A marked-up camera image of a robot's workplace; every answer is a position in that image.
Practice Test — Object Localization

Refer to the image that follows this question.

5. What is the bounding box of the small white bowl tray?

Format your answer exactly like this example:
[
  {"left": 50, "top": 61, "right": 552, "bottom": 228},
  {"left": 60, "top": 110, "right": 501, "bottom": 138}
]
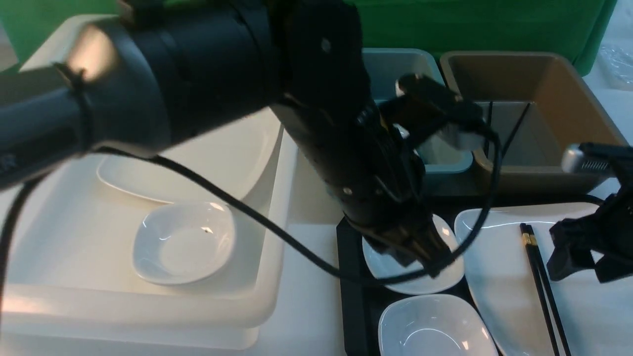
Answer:
[
  {"left": 362, "top": 215, "right": 465, "bottom": 295},
  {"left": 377, "top": 294, "right": 499, "bottom": 356}
]

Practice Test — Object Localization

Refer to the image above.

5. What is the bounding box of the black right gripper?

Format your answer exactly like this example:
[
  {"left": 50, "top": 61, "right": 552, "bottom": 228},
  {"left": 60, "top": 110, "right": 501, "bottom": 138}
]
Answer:
[{"left": 547, "top": 143, "right": 633, "bottom": 283}]

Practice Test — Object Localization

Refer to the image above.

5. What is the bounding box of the small white bowl in bin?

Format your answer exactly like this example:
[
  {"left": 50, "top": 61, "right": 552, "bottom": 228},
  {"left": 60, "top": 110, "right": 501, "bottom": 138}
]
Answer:
[{"left": 132, "top": 202, "right": 236, "bottom": 286}]

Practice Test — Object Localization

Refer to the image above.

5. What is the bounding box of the white square plate in bin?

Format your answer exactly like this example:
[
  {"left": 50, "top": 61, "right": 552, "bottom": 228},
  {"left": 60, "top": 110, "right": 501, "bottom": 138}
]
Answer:
[{"left": 97, "top": 108, "right": 280, "bottom": 203}]

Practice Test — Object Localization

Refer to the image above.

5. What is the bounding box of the brown plastic bin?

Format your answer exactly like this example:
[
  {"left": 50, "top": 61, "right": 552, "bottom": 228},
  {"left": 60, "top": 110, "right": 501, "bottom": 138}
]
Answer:
[{"left": 440, "top": 50, "right": 626, "bottom": 195}]

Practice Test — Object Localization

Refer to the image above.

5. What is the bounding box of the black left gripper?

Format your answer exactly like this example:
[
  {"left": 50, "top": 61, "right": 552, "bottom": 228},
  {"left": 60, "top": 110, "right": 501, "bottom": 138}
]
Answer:
[{"left": 272, "top": 99, "right": 452, "bottom": 277}]

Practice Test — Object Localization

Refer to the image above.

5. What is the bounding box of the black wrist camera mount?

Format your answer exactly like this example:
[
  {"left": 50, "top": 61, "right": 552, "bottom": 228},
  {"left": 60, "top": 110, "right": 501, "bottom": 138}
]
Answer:
[{"left": 378, "top": 74, "right": 495, "bottom": 151}]

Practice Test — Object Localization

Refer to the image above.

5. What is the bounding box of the large white square plate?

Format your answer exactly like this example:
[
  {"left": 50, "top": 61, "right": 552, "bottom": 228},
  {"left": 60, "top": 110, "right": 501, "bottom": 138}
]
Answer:
[{"left": 463, "top": 202, "right": 633, "bottom": 356}]

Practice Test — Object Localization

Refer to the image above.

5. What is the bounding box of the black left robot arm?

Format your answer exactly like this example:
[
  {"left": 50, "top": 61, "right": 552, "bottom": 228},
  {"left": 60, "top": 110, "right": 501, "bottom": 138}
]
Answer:
[{"left": 1, "top": 0, "right": 462, "bottom": 284}]

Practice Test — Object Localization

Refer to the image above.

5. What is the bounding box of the black cable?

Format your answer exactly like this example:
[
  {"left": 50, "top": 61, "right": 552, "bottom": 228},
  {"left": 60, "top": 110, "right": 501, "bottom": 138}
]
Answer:
[{"left": 0, "top": 114, "right": 502, "bottom": 337}]

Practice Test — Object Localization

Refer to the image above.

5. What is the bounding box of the large white plastic bin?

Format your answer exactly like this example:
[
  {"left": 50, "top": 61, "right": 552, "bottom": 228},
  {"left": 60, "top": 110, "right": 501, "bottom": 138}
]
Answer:
[{"left": 0, "top": 14, "right": 300, "bottom": 351}]

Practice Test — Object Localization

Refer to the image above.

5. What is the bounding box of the clear plastic bag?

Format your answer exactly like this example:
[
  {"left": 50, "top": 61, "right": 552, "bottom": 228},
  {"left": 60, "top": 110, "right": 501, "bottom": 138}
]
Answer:
[{"left": 597, "top": 43, "right": 633, "bottom": 91}]

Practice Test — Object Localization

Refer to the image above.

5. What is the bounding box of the teal plastic bin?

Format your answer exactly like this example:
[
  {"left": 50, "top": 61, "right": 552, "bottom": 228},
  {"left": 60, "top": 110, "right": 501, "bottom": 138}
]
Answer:
[{"left": 362, "top": 48, "right": 479, "bottom": 196}]

